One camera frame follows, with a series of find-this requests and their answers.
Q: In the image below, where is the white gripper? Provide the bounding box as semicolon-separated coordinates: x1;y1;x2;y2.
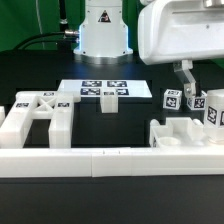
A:
138;0;224;98

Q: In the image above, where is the white chair seat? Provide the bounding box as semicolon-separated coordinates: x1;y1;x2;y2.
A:
149;117;208;148

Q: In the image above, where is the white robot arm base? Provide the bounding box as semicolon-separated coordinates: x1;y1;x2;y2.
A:
74;0;133;64

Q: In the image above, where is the white tagged nut cube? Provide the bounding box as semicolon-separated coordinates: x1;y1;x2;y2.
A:
187;91;207;111
163;89;182;110

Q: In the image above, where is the white tagged nut cube right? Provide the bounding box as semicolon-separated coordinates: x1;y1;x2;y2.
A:
187;91;207;111

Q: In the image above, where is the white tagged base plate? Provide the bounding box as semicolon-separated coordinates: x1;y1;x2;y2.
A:
58;79;152;98

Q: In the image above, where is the black cable bundle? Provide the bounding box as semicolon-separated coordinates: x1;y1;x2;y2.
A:
13;29;81;52

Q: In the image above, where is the white chair back frame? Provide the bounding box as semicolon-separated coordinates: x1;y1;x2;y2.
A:
0;91;81;149

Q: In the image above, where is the white U-shaped fence wall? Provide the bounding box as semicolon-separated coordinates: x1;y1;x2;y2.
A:
0;105;224;178

